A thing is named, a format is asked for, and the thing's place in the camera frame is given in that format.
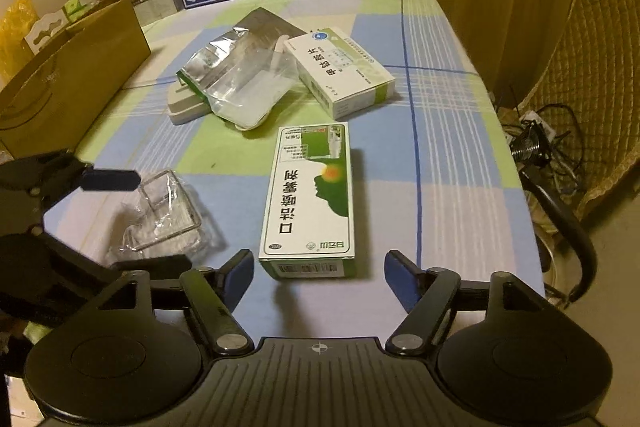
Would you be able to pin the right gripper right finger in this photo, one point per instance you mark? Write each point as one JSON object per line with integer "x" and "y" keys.
{"x": 426, "y": 296}

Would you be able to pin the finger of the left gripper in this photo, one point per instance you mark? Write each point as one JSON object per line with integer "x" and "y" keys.
{"x": 109, "y": 180}

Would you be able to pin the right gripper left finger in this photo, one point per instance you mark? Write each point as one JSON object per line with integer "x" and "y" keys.
{"x": 213, "y": 295}

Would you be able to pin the clear bag with metal hook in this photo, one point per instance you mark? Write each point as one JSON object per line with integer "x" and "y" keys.
{"x": 164, "y": 217}

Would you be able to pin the green white spray box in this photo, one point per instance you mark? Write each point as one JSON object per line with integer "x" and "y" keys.
{"x": 308, "y": 230}

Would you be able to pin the clear plastic tray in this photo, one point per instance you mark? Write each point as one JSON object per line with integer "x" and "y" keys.
{"x": 249, "y": 90}

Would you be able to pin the silver foil pouch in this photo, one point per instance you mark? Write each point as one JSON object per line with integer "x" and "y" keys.
{"x": 255, "y": 36}

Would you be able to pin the white green capsule box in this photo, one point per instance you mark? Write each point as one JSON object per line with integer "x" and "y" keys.
{"x": 343, "y": 77}

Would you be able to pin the brown cardboard box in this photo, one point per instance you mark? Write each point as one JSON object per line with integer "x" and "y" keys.
{"x": 52, "y": 103}

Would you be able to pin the white charger block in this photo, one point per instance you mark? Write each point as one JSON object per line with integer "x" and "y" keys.
{"x": 183, "y": 104}

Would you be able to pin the white cutout cardboard box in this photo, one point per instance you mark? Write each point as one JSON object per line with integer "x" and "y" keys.
{"x": 45, "y": 29}

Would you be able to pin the green tissue packs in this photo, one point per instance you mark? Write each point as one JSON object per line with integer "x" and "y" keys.
{"x": 74, "y": 10}

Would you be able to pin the yellow plastic bag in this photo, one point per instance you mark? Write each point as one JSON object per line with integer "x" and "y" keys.
{"x": 16, "y": 23}

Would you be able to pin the checked tablecloth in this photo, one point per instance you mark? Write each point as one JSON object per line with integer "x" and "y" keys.
{"x": 433, "y": 176}

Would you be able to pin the quilted brown chair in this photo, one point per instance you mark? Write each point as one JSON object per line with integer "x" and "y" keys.
{"x": 592, "y": 78}

